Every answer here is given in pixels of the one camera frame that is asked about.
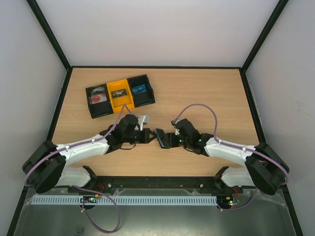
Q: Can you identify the yellow bin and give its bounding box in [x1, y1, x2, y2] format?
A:
[106, 79, 135, 113]

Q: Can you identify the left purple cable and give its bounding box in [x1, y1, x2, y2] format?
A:
[24, 103, 141, 232]

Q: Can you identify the light blue cable duct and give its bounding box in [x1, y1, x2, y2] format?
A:
[31, 195, 217, 206]

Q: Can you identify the dark picture card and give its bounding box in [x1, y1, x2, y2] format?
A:
[111, 88, 128, 99]

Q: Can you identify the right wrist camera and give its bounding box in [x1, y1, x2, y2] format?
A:
[171, 118, 180, 135]

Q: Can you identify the black cage frame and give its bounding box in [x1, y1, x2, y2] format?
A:
[6, 0, 315, 236]

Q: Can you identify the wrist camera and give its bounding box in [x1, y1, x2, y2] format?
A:
[171, 118, 180, 135]
[137, 115, 150, 131]

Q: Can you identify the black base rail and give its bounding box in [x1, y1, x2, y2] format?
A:
[26, 175, 287, 197]

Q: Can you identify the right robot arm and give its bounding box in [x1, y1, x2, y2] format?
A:
[155, 119, 290, 195]

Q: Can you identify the red white card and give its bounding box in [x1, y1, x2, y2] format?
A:
[91, 86, 107, 104]

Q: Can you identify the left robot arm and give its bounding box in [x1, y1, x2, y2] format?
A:
[22, 114, 157, 194]

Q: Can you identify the black card holder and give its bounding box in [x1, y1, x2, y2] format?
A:
[155, 128, 170, 149]

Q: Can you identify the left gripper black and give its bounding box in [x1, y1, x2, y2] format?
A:
[123, 128, 157, 144]

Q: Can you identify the blue card in bin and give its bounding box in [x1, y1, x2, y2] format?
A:
[131, 84, 147, 94]

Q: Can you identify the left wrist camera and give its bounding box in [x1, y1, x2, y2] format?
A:
[137, 115, 150, 131]

